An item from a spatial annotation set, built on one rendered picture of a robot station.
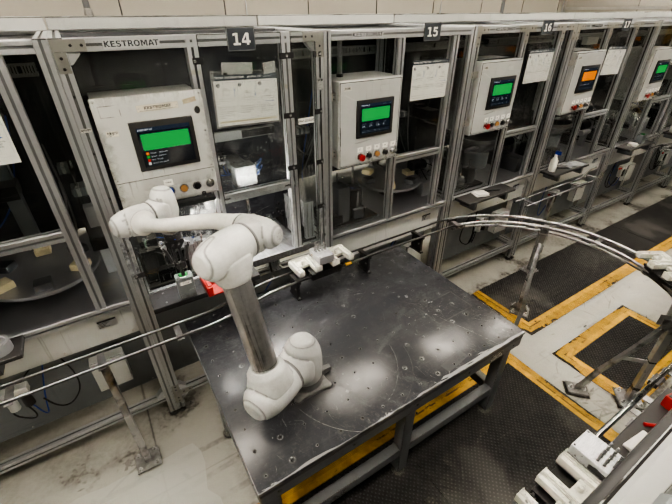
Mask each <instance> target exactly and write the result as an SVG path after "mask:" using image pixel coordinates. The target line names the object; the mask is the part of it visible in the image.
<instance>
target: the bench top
mask: <svg viewBox="0 0 672 504"><path fill-rule="evenodd" d="M358 264H359V261H357V262H355V263H352V264H350V265H347V266H344V267H342V270H341V271H339V272H336V273H333V274H331V275H328V276H325V277H322V278H320V279H317V280H314V281H312V280H311V279H308V280H305V281H302V282H301V285H300V295H301V298H302V300H300V301H298V300H297V299H296V298H295V296H294V295H293V294H292V293H291V292H290V289H291V286H289V287H286V288H283V289H281V290H279V291H276V292H274V293H272V294H270V295H268V296H267V297H265V298H263V299H261V300H260V301H259V305H260V308H261V311H262V314H263V317H264V320H265V323H266V326H267V329H268V332H269V335H270V338H271V341H272V345H273V348H274V351H275V354H276V356H279V355H280V353H281V352H282V350H283V348H284V345H285V343H286V341H287V340H288V339H289V338H290V337H291V336H292V335H293V334H295V333H298V332H307V333H309V334H311V335H312V336H313V337H314V338H316V340H317V341H318V343H319V345H320V348H321V352H322V365H326V364H329V365H330V367H331V370H330V371H328V372H327V373H326V374H324V376H325V377H326V379H327V380H329V381H330V382H331V384H332V386H331V388H330V389H325V390H323V391H321V392H319V393H317V394H315V395H313V396H312V397H310V398H308V399H306V400H304V401H303V402H302V403H301V404H295V402H294V399H293V400H292V401H291V402H290V403H289V404H288V405H287V406H286V407H285V408H284V409H283V410H282V411H281V412H280V413H279V414H277V415H276V416H274V417H272V418H270V419H268V420H262V421H259V420H256V419H254V418H253V417H251V416H250V415H249V414H248V413H247V411H246V410H245V408H244V403H243V396H244V392H245V390H246V389H247V371H248V369H249V367H250V362H249V360H248V357H247V354H246V351H245V349H244V346H243V343H242V340H241V338H240V335H239V332H238V330H237V327H236V324H235V322H234V319H233V316H232V317H230V318H228V319H226V320H224V321H222V322H220V323H218V324H216V325H213V326H211V327H208V328H206V329H203V330H201V331H198V332H195V333H193V334H190V335H189V336H190V339H191V341H192V343H193V346H194V348H195V350H196V353H197V355H198V357H199V360H200V362H201V364H202V367H203V369H204V371H205V374H206V376H207V378H208V381H209V383H210V385H211V388H212V390H213V392H214V395H215V397H216V399H217V402H218V404H219V406H220V409H221V411H222V413H223V416H224V418H225V420H226V423H227V425H228V427H229V430H230V432H231V434H232V437H233V439H234V441H235V444H236V446H237V449H238V451H239V453H240V456H241V458H242V460H243V463H244V465H245V467H246V470H247V472H248V474H249V477H250V479H251V481H252V484H253V486H254V488H255V491H256V493H257V495H258V497H259V498H260V499H262V498H264V497H266V496H267V495H269V494H270V493H272V492H274V491H275V490H277V489H279V488H280V487H282V486H283V485H285V484H287V483H288V482H290V481H291V480H293V479H295V478H296V477H298V476H300V475H301V474H303V473H304V472H306V471H308V470H309V469H311V468H312V467H314V466H316V465H317V464H319V463H320V462H322V461H324V460H325V459H327V458H329V457H330V456H332V455H333V454H335V453H337V452H338V451H340V450H341V449H343V448H345V447H346V446H348V445H349V444H351V443H353V442H354V441H356V440H358V439H359V438H361V437H362V436H364V435H366V434H367V433H369V432H370V431H372V430H374V429H375V428H377V427H379V426H380V425H382V424H383V423H385V422H387V421H388V420H390V419H391V418H393V417H395V416H396V415H398V414H399V413H401V412H403V411H404V410H406V409H408V408H409V407H411V406H412V405H414V404H416V403H417V402H419V401H420V400H422V399H424V398H425V397H427V396H428V395H430V394H432V393H433V392H435V391H437V390H438V389H440V388H441V387H443V386H445V385H446V384H448V383H449V382H451V381H453V380H454V379H456V378H457V377H459V376H461V375H462V374H464V373H466V372H467V371H469V370H470V369H472V368H474V367H475V366H477V365H478V364H480V363H482V362H483V361H485V360H487V359H488V358H490V357H491V356H493V355H495V354H496V353H498V352H499V351H501V350H503V349H504V348H506V347H507V346H509V345H511V344H512V343H514V342H516V341H517V340H519V339H520V338H522V337H523V335H524V334H525V331H524V330H522V329H521V328H519V327H518V326H516V325H515V324H513V323H512V322H510V321H509V320H507V319H506V318H504V317H503V316H501V315H500V314H498V313H497V312H495V311H494V310H493V309H491V308H490V307H488V306H487V305H485V304H483V303H482V302H481V301H479V300H478V299H476V298H475V297H473V296H472V295H470V294H469V293H467V292H466V291H464V290H463V289H461V288H459V287H458V286H457V285H455V284H454V283H452V282H451V281H449V280H448V279H446V278H445V277H443V276H442V275H441V274H439V273H438V272H436V271H435V270H433V269H432V268H430V267H429V266H427V265H426V264H424V263H423V262H421V261H420V260H418V259H417V258H415V257H414V256H412V255H411V254H409V253H408V252H406V251H405V250H403V249H402V248H400V247H396V248H393V249H390V250H388V251H385V252H382V253H379V254H377V255H374V256H372V259H370V271H371V273H370V274H367V273H366V272H365V271H364V270H362V269H361V268H360V267H359V266H358ZM437 278H439V279H440V280H437ZM424 299H426V301H424ZM395 312H397V313H398V314H395ZM465 313H468V315H465ZM230 314H231V311H230V308H229V305H225V306H223V307H221V308H219V309H217V310H215V311H213V312H211V313H208V314H206V315H203V316H201V317H198V318H195V319H192V320H190V321H187V322H184V325H185V327H186V329H187V332H190V331H193V330H195V329H198V328H201V327H203V326H206V325H208V324H211V323H213V322H216V321H218V320H220V319H222V318H224V317H226V316H228V315H230ZM254 449H256V450H257V452H256V453H252V451H253V450H254ZM291 458H294V462H291V461H290V459H291Z"/></svg>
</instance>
